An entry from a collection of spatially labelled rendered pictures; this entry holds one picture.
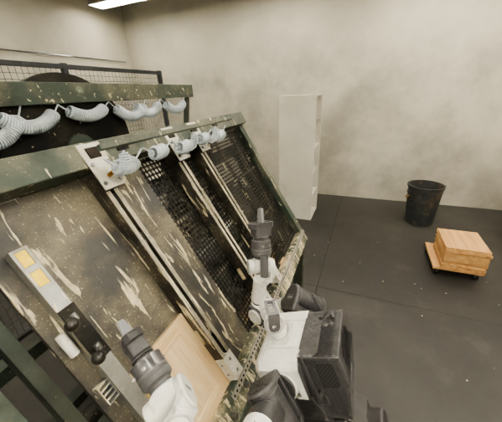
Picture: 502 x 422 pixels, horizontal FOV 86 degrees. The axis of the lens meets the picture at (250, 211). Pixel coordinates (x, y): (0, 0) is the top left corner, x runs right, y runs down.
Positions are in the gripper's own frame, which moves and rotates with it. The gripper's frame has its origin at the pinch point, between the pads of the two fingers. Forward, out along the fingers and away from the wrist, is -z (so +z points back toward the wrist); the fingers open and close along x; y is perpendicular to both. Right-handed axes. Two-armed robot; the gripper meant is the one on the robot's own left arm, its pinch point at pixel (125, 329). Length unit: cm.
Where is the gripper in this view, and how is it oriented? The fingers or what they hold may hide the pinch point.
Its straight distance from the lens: 95.1
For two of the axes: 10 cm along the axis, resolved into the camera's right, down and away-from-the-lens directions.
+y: 6.8, -3.6, 6.4
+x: -2.8, 6.7, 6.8
